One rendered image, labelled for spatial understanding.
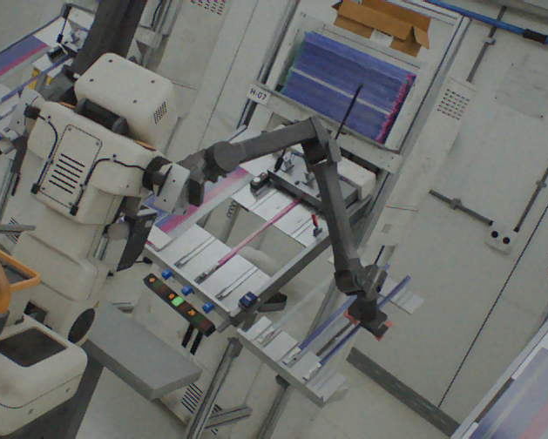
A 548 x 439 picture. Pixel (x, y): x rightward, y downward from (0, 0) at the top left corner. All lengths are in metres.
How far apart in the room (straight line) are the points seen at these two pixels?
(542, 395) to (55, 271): 1.35
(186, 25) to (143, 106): 1.97
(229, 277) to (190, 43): 1.60
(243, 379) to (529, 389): 1.07
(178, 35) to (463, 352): 2.27
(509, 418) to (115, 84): 1.35
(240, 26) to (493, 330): 2.68
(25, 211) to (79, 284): 1.96
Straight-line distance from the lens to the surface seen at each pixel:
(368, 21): 3.02
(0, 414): 1.43
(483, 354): 3.93
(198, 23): 3.62
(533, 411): 2.06
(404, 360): 4.12
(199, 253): 2.45
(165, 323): 2.90
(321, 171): 1.94
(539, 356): 2.15
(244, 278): 2.34
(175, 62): 3.59
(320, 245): 2.41
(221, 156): 1.67
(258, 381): 2.62
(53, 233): 1.74
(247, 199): 2.60
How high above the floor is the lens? 1.57
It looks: 14 degrees down
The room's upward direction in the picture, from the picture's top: 24 degrees clockwise
